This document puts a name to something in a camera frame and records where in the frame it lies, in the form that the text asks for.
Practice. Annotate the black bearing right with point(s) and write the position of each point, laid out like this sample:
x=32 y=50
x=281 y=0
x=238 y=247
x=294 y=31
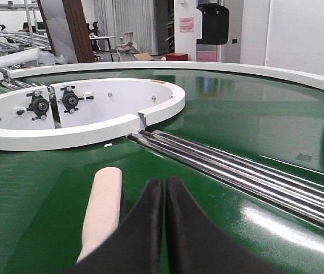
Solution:
x=69 y=99

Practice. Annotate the white inner ring guard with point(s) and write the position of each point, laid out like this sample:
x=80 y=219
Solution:
x=107 y=109

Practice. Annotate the chrome roller strip right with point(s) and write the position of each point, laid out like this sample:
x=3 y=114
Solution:
x=298 y=196

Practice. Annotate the black wall-mounted box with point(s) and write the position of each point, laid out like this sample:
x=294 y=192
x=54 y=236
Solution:
x=215 y=24

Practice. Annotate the beige hand broom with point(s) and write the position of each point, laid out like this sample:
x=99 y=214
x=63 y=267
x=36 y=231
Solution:
x=103 y=209

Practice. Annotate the brown wooden panel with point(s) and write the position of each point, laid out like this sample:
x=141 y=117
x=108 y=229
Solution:
x=67 y=30

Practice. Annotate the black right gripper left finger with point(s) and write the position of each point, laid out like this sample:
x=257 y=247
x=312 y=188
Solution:
x=135 y=246

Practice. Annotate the black bearing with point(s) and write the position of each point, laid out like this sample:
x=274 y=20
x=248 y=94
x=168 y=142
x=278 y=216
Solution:
x=69 y=99
x=39 y=105

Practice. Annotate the white rolled tube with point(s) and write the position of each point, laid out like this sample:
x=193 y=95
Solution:
x=20 y=57

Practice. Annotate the red box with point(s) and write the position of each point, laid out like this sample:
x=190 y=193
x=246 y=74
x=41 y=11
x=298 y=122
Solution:
x=176 y=57

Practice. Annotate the black bearing left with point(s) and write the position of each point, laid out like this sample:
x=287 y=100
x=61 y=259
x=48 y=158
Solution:
x=39 y=105

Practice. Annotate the white office chair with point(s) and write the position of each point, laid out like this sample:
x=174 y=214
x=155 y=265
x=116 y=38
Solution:
x=125 y=46

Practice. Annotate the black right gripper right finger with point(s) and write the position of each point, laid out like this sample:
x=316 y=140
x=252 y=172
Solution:
x=196 y=245

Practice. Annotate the white outer conveyor rim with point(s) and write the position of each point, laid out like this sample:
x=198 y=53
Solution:
x=312 y=80

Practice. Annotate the pink wall notice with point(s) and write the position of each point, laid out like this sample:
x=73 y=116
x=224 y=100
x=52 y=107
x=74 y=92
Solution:
x=186 y=25

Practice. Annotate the cardboard box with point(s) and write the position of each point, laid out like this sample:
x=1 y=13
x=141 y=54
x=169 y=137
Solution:
x=148 y=57

